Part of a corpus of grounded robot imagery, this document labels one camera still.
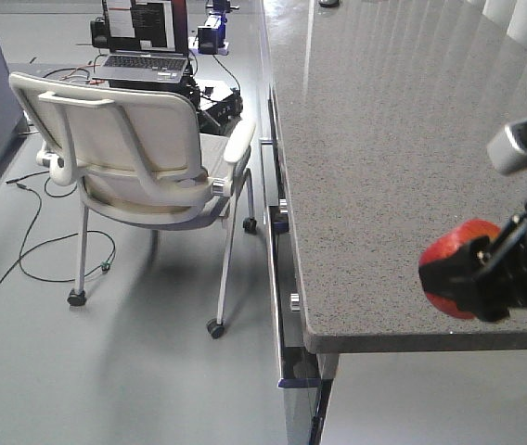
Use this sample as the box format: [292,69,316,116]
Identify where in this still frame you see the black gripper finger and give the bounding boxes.
[418,236,509,323]

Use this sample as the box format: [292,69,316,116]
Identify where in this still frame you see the red yellow apple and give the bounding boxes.
[418,219,501,320]

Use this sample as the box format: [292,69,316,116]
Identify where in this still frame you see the grey speckled counter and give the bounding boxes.
[260,0,527,445]

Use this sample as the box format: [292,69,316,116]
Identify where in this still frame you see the black equipment box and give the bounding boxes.
[197,79,243,135]

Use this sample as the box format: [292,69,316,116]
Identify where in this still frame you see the white office chair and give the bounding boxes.
[8,71,259,339]

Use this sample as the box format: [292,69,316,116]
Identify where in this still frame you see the blue black device on stand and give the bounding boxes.
[188,0,240,56]

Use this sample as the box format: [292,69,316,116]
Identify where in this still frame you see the open grey laptop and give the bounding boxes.
[93,1,189,84]

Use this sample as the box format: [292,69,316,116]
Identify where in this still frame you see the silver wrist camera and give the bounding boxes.
[486,118,527,175]

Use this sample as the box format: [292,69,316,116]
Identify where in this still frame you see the black floor cable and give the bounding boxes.
[0,170,117,361]

